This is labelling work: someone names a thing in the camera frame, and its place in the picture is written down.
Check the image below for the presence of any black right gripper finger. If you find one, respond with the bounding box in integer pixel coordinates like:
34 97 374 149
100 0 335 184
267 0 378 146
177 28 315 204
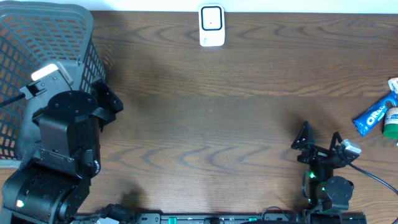
329 132 343 150
291 121 315 150

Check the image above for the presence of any blue Oreo cookie pack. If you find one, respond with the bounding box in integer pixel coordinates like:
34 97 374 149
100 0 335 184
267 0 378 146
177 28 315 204
353 91 397 136

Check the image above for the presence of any green lidded white jar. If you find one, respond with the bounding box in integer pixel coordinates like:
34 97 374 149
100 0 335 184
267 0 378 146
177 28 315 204
383 107 398 139

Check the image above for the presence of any small orange snack packet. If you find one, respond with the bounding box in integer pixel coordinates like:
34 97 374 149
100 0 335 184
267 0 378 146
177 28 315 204
387 77 398 94

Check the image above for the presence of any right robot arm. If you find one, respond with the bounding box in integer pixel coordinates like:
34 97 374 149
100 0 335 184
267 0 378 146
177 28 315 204
291 121 361 223

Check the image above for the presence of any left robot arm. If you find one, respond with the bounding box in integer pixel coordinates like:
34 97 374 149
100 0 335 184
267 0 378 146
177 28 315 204
1 78 123 223

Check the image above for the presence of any white barcode scanner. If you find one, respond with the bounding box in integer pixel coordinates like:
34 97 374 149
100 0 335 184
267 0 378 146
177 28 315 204
198 4 226 47

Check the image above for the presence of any grey plastic shopping basket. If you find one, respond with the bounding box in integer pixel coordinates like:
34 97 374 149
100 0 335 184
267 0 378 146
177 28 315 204
1 1 106 168

